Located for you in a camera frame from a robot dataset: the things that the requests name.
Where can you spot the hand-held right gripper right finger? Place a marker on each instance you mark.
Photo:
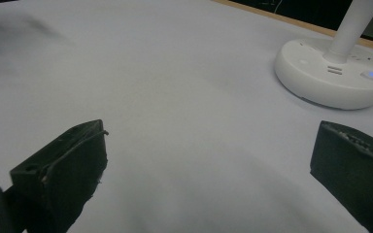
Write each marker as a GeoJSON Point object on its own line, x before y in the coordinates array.
{"type": "Point", "coordinates": [356, 168]}

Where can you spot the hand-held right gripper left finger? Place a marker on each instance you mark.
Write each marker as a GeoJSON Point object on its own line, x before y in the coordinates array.
{"type": "Point", "coordinates": [68, 174]}

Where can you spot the white desk lamp base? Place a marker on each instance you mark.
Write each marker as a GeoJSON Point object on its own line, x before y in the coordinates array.
{"type": "Point", "coordinates": [333, 73]}

